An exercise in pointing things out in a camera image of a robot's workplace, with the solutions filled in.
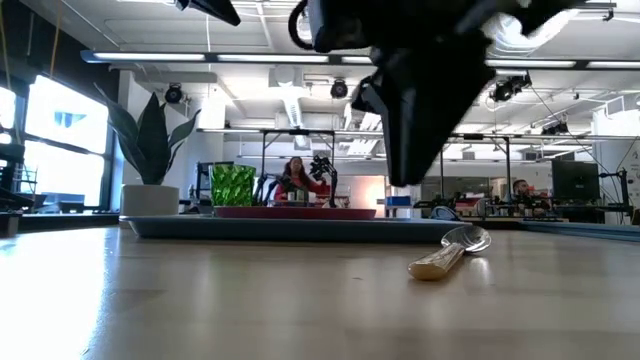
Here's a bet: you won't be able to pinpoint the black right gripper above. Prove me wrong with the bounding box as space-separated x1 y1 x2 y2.
305 0 516 189

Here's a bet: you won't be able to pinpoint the blue-grey plastic tray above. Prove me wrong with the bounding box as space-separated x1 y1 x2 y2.
118 214 470 245

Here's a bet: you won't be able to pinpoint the black monitor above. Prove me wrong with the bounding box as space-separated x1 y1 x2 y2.
551 159 601 202

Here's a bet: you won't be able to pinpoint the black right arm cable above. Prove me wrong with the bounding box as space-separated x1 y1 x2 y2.
287 0 314 51

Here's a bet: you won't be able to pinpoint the green snake plant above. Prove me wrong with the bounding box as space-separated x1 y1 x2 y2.
93 82 202 187

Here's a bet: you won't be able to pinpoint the black ceiling spotlight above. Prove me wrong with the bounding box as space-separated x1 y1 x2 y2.
489 73 533 104
163 83 184 105
329 78 350 100

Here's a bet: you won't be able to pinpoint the blue flat mat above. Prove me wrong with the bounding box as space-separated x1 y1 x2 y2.
519 219 640 244

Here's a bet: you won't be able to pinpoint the black table edge rail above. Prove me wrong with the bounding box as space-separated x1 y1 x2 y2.
17 211 124 232

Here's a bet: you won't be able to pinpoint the white plant pot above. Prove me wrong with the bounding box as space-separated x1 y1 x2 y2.
119 184 181 229

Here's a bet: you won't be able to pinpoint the long ceiling light bar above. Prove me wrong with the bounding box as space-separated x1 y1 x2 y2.
79 48 640 72

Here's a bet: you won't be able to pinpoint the green ribbed plastic cup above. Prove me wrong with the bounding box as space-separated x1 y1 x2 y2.
209 163 258 208

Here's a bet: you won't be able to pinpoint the person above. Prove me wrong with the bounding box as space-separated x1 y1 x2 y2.
510 178 552 217
273 155 332 204

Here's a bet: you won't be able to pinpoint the red plastic plate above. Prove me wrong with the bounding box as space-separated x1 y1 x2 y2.
213 205 378 221

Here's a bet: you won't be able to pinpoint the metal spoon with cream handle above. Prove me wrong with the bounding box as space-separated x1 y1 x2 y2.
407 224 493 282

